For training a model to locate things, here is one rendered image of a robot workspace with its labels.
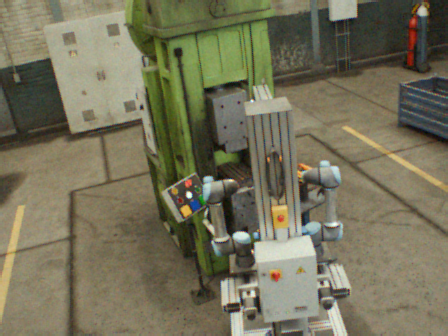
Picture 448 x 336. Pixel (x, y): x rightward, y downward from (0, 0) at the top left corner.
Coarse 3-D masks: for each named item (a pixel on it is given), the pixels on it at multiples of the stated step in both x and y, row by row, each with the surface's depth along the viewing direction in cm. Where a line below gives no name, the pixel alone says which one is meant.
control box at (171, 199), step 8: (192, 176) 389; (176, 184) 378; (184, 184) 382; (192, 184) 387; (200, 184) 391; (168, 192) 371; (184, 192) 380; (192, 192) 384; (200, 192) 389; (168, 200) 374; (176, 200) 373; (184, 200) 378; (192, 200) 382; (176, 208) 371; (200, 208) 385; (176, 216) 375; (184, 216) 374
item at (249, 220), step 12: (240, 192) 413; (252, 192) 418; (228, 204) 435; (240, 204) 418; (228, 216) 446; (240, 216) 422; (252, 216) 428; (228, 228) 445; (240, 228) 427; (252, 228) 433
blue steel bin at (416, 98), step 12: (408, 84) 710; (420, 84) 723; (432, 84) 733; (444, 84) 716; (408, 96) 696; (420, 96) 674; (432, 96) 652; (444, 96) 722; (408, 108) 705; (420, 108) 679; (432, 108) 658; (444, 108) 636; (408, 120) 711; (420, 120) 688; (432, 120) 664; (444, 120) 643; (432, 132) 670; (444, 132) 649
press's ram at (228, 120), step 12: (228, 84) 413; (216, 96) 384; (228, 96) 382; (240, 96) 387; (216, 108) 382; (228, 108) 386; (240, 108) 391; (216, 120) 386; (228, 120) 390; (240, 120) 395; (216, 132) 392; (228, 132) 394; (240, 132) 399
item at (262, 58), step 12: (252, 24) 383; (264, 24) 387; (252, 36) 387; (264, 36) 392; (264, 48) 396; (252, 60) 395; (264, 60) 400; (252, 72) 399; (264, 72) 404; (240, 84) 420; (252, 84) 403; (264, 84) 408; (252, 96) 407
